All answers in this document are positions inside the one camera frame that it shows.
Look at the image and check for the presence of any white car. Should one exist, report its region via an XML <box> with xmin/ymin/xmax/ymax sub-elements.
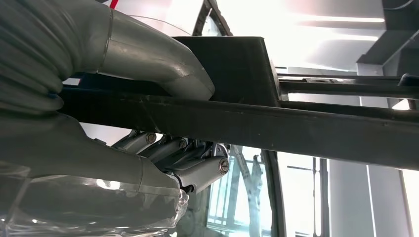
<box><xmin>78</xmin><ymin>0</ymin><xmax>419</xmax><ymax>237</ymax></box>

